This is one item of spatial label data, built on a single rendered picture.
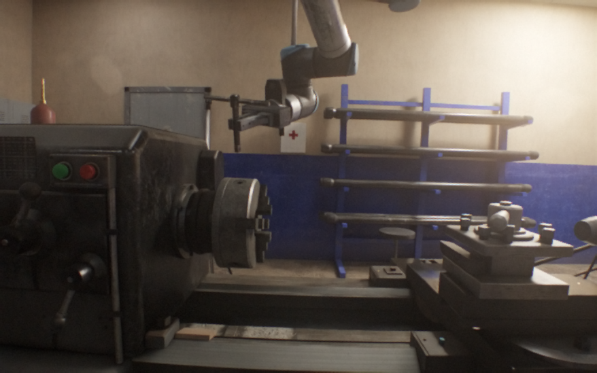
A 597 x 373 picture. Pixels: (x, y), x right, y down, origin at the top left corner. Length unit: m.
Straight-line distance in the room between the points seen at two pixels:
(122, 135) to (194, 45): 3.66
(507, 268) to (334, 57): 0.63
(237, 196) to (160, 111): 3.53
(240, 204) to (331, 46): 0.46
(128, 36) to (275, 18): 1.88
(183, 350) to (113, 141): 0.48
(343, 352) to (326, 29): 0.75
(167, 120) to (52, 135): 3.43
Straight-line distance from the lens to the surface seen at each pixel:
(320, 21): 0.81
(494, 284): 0.64
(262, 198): 0.90
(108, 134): 0.74
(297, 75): 0.96
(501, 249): 0.63
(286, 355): 0.76
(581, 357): 0.75
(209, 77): 4.15
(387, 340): 0.86
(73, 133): 0.79
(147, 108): 4.33
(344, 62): 0.91
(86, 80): 4.88
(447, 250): 0.76
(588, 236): 1.19
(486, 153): 4.07
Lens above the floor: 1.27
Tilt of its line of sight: 5 degrees down
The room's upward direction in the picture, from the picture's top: 2 degrees clockwise
